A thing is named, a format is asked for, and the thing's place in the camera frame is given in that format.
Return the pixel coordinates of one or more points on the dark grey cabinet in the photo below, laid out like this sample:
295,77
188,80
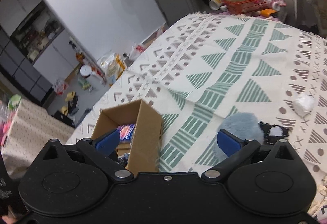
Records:
22,75

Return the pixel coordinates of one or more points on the red plastic basket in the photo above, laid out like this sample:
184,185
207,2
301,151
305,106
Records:
246,6

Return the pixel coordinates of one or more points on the dotted beige cloth cover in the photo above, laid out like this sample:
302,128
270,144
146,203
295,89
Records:
32,127

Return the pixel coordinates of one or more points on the small white soft ball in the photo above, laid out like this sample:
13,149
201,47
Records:
303,104

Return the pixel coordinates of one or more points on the white red plastic bag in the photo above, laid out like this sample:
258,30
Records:
136,51

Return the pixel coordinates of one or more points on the open cardboard box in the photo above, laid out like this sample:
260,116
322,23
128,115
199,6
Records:
146,140

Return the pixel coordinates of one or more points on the yellow slippers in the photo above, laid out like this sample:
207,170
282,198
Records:
71,104

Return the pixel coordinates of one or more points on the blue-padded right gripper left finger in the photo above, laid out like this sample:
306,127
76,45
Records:
96,152

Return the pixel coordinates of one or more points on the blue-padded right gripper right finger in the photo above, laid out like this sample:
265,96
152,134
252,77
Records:
239,153

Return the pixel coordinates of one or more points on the patterned white green blanket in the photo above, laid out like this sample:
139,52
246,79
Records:
208,67

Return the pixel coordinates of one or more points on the blue foil packet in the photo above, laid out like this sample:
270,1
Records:
126,132

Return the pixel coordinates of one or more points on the white kettle jug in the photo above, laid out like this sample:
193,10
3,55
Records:
91,76

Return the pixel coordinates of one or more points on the fluffy grey-blue plush ball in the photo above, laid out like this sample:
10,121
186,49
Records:
243,125

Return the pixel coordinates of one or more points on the yellow white bag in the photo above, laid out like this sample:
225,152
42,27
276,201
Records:
112,66

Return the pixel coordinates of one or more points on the black white soft toy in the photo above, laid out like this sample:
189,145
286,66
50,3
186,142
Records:
273,133

